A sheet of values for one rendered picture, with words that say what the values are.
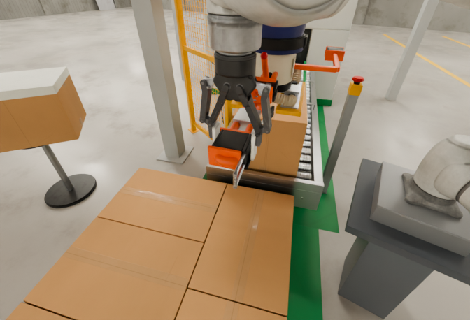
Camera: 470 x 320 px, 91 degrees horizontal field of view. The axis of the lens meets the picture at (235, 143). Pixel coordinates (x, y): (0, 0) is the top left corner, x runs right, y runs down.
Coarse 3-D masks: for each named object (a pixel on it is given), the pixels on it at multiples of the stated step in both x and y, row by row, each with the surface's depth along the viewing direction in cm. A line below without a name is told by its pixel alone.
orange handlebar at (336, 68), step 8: (336, 56) 108; (296, 64) 99; (304, 64) 98; (312, 64) 98; (336, 64) 98; (256, 96) 71; (256, 104) 73; (232, 128) 57; (248, 128) 57; (216, 160) 49; (224, 160) 48; (232, 160) 48
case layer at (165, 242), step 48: (144, 192) 133; (192, 192) 133; (240, 192) 133; (96, 240) 109; (144, 240) 109; (192, 240) 109; (240, 240) 109; (288, 240) 109; (48, 288) 92; (96, 288) 92; (144, 288) 92; (192, 288) 92; (240, 288) 92; (288, 288) 92
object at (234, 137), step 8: (224, 128) 55; (224, 136) 52; (232, 136) 52; (240, 136) 52; (216, 144) 49; (224, 144) 49; (232, 144) 49; (240, 144) 49; (208, 152) 49; (216, 152) 49; (224, 152) 48; (232, 152) 48; (240, 152) 47; (208, 160) 51; (232, 168) 50
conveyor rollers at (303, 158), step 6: (306, 72) 307; (306, 78) 286; (306, 84) 272; (306, 90) 258; (306, 96) 243; (306, 102) 230; (306, 132) 187; (306, 138) 180; (306, 144) 173; (306, 150) 166; (306, 156) 160; (306, 162) 160; (300, 168) 152; (306, 168) 151; (300, 174) 145; (306, 174) 145
